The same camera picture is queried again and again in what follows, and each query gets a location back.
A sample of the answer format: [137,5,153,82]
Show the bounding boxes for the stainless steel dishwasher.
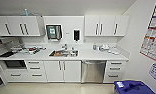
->
[81,59,108,84]

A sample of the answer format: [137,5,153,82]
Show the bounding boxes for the black soap dispenser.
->
[72,29,81,43]

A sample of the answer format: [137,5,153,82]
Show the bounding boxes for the chrome faucet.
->
[61,43,69,52]

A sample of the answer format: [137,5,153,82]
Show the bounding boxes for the dish soap bottle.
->
[92,43,98,51]

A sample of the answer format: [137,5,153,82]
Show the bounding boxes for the steel kitchen sink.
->
[48,49,80,58]

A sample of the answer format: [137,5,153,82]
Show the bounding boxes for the white base cabinet with doors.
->
[0,59,83,84]

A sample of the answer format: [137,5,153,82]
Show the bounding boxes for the steel paper towel dispenser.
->
[45,23,64,42]

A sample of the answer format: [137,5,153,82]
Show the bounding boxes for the white drawer cabinet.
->
[103,59,128,84]

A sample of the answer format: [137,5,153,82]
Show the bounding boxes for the black built-in microwave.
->
[0,59,28,71]

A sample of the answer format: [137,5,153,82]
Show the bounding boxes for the blue recycling bin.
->
[113,79,156,94]

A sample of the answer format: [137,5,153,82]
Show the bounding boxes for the flat black tray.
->
[0,50,16,58]

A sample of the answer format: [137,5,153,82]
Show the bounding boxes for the white wall cabinet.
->
[83,14,130,37]
[0,15,42,37]

